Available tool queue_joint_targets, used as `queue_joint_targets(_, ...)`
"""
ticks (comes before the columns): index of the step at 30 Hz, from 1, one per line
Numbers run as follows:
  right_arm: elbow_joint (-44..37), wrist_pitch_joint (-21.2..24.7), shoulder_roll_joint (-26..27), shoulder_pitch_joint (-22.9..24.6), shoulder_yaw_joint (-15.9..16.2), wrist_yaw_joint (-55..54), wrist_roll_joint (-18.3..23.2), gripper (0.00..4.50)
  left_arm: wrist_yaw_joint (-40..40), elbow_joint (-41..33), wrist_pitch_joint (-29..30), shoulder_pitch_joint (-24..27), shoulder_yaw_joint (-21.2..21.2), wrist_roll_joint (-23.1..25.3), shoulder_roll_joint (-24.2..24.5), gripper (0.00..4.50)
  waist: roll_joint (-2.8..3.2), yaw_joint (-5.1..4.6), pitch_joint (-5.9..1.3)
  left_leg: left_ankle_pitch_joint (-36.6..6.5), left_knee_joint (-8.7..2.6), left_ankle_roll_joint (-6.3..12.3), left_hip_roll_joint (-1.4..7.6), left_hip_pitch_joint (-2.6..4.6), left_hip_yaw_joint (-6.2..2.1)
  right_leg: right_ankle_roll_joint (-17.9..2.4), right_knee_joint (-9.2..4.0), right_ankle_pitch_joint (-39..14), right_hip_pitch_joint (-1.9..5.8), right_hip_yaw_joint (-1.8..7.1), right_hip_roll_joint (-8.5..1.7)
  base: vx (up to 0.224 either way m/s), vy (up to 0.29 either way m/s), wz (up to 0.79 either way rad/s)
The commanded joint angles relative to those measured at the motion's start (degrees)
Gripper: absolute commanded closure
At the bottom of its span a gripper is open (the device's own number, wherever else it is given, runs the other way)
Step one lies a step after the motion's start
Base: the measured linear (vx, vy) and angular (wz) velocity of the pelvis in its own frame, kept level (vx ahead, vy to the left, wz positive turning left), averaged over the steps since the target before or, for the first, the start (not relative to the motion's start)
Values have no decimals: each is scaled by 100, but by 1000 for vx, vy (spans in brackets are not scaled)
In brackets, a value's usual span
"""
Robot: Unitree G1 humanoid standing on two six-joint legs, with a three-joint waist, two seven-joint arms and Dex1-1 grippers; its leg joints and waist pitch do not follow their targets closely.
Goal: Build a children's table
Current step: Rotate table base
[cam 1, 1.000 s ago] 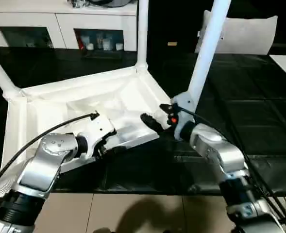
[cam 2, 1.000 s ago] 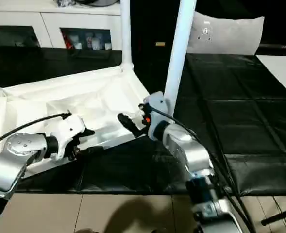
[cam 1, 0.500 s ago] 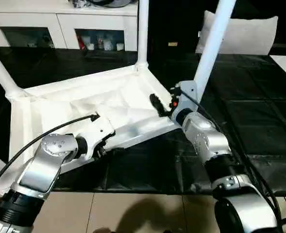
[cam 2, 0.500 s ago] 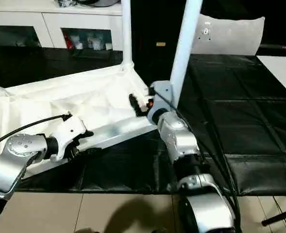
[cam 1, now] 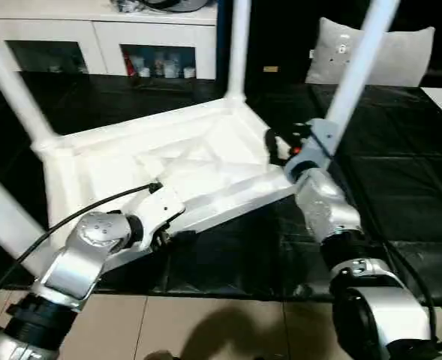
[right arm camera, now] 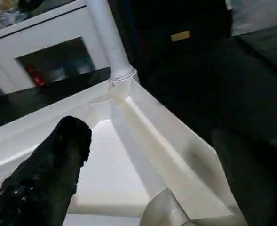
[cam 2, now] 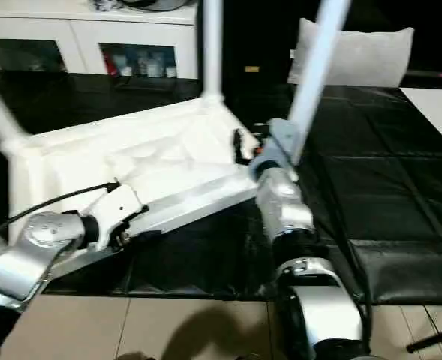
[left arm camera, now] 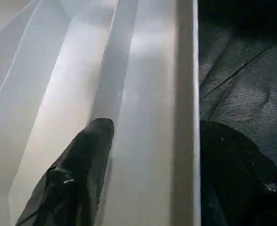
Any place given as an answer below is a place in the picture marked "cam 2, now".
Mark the black cabinet with yellow label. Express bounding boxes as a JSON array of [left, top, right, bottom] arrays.
[[222, 0, 313, 86]]

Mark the black table mat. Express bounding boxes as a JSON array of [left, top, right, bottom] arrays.
[[0, 69, 442, 305]]

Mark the grey cushion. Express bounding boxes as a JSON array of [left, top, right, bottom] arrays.
[[288, 18, 416, 88]]

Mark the black gear on cabinet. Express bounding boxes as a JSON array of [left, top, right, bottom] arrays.
[[89, 0, 200, 13]]

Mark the white flat board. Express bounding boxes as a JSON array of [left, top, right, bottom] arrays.
[[401, 87, 442, 155]]

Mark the white glass-door cabinet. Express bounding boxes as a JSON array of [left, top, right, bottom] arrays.
[[0, 0, 201, 80]]

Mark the black stand bar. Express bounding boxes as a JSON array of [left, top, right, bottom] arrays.
[[405, 325, 442, 355]]

